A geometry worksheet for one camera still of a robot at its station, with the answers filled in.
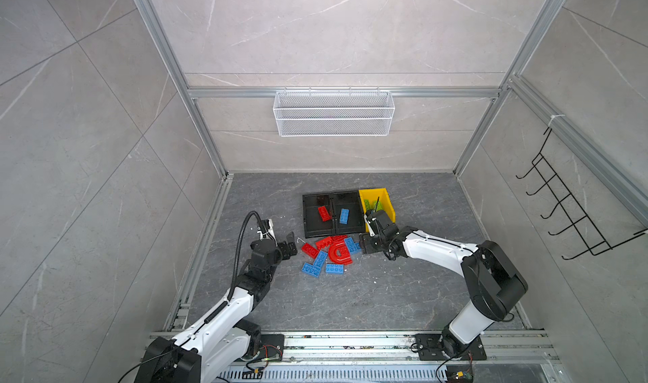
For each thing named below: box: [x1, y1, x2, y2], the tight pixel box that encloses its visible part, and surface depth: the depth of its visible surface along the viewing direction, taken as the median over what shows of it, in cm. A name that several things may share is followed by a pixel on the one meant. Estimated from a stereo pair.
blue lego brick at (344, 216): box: [339, 207, 351, 225], surface depth 105 cm
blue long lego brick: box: [313, 250, 329, 269], surface depth 92 cm
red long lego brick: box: [315, 234, 349, 251], surface depth 97 cm
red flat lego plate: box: [301, 242, 319, 259], surface depth 95 cm
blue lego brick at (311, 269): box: [302, 262, 321, 278], surface depth 90 cm
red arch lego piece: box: [329, 235, 353, 266], surface depth 95 cm
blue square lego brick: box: [344, 237, 362, 255], surface depth 96 cm
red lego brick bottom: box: [317, 205, 332, 222], surface depth 106 cm
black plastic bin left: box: [302, 193, 335, 239], surface depth 103 cm
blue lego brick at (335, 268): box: [324, 263, 346, 275], surface depth 90 cm
